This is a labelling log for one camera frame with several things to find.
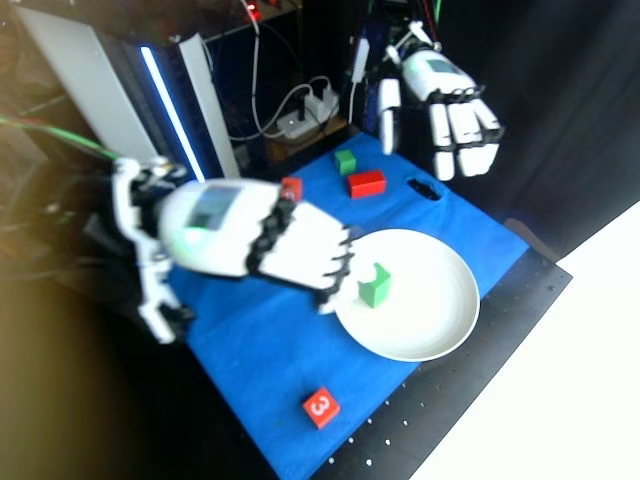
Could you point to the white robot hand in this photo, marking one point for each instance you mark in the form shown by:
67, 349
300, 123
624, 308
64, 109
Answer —
440, 75
220, 235

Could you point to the red rectangular block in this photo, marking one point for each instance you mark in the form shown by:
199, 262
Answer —
366, 185

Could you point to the green block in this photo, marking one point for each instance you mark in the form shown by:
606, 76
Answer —
375, 292

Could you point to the white round plate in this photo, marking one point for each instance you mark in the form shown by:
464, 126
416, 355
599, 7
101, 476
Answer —
430, 310

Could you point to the white stick adapter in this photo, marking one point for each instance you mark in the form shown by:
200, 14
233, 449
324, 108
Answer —
360, 60

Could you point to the small black flat object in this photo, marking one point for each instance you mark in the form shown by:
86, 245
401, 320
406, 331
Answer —
424, 189

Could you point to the green cube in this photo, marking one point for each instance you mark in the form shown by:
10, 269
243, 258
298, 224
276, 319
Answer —
345, 162

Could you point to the white power strip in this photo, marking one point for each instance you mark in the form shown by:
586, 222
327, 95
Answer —
310, 112

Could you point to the blue cloth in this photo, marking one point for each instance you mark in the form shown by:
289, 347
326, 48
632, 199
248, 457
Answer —
280, 360

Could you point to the white computer tower, blue light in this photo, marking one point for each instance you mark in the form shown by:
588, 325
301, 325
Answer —
100, 85

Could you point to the red cube with white three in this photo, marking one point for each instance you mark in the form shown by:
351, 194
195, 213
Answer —
321, 407

